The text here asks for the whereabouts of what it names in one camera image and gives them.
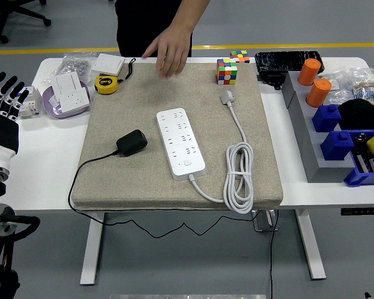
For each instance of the person's left hand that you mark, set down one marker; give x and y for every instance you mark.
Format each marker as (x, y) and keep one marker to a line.
(174, 50)

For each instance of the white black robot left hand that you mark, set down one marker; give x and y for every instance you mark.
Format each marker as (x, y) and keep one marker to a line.
(3, 134)

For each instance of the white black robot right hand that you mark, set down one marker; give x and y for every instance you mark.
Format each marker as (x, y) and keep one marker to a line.
(368, 296)

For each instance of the white power strip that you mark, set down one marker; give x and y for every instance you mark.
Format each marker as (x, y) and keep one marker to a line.
(180, 146)

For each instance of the black power adapter plug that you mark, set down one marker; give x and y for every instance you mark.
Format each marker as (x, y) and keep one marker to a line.
(132, 143)

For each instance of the person's left forearm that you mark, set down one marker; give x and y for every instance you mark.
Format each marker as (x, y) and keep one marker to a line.
(193, 14)

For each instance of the white circuit breaker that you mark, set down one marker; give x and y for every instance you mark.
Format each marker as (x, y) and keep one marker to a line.
(34, 102)

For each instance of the purple bowl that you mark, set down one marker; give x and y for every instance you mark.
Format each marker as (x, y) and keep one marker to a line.
(51, 109)

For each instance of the large colourful puzzle cube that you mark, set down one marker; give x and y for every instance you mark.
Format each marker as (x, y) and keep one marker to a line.
(226, 71)

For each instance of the white table leg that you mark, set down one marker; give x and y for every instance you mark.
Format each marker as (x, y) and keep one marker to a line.
(88, 274)
(314, 264)

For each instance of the small colourful puzzle cube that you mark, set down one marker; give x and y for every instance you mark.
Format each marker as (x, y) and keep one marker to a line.
(239, 56)

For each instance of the round yellow tape measure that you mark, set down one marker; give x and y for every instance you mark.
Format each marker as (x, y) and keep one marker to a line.
(106, 84)

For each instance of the black table control panel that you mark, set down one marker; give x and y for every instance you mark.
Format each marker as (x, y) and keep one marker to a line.
(363, 211)

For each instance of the clear bag of screws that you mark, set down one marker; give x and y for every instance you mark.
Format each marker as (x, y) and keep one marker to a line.
(74, 63)

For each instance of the small black device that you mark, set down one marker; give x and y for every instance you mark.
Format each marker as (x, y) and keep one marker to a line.
(271, 79)

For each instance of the black office chair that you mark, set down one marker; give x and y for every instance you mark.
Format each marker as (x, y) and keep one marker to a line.
(0, 25)

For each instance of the black glossy tray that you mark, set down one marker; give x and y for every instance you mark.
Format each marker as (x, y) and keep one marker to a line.
(283, 60)

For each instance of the blue plastic bin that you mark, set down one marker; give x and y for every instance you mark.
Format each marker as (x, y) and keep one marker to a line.
(364, 179)

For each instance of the orange cylinder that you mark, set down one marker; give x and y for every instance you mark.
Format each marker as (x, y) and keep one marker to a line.
(318, 93)
(308, 71)

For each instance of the beige fabric mat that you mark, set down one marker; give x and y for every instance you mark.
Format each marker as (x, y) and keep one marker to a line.
(265, 155)

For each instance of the blue block with knob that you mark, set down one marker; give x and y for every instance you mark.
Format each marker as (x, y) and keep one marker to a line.
(336, 148)
(325, 118)

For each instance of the small dark round cap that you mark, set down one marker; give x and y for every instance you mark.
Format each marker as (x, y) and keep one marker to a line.
(360, 139)

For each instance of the grey stepped block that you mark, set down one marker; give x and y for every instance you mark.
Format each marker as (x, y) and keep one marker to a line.
(311, 149)

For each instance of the clear plastic bag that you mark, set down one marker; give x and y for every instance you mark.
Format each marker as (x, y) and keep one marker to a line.
(338, 82)

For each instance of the black cloth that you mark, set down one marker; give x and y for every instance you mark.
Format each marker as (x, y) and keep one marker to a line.
(361, 113)

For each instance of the clear bag of resistors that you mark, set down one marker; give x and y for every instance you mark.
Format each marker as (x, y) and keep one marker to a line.
(366, 87)

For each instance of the white flat switch box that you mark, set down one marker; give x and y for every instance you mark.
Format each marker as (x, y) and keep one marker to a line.
(107, 63)

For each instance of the white wall socket panel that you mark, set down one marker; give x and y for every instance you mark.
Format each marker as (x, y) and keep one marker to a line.
(76, 99)

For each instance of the white wall switch panel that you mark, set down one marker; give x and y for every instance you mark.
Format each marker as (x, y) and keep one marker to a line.
(67, 82)

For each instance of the metal bracket under table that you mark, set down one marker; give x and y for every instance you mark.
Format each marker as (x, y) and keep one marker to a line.
(263, 221)

